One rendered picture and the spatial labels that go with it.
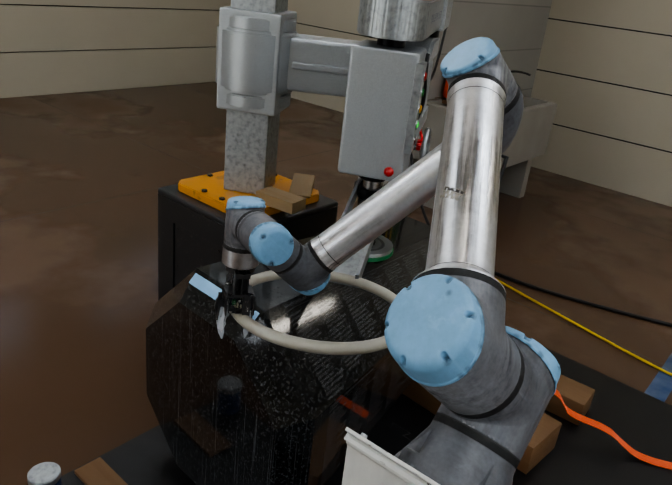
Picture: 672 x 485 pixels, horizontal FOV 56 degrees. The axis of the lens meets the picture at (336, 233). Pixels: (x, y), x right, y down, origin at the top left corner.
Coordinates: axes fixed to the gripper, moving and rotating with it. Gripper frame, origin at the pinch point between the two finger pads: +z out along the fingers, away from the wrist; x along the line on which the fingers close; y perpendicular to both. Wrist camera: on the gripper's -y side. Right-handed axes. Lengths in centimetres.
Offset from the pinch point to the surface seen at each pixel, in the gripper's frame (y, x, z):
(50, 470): -39, -49, 73
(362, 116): -49, 44, -50
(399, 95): -44, 53, -58
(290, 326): -17.1, 19.8, 8.3
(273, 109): -118, 29, -38
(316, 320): -21.8, 29.1, 9.1
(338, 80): -114, 54, -53
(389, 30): -43, 46, -77
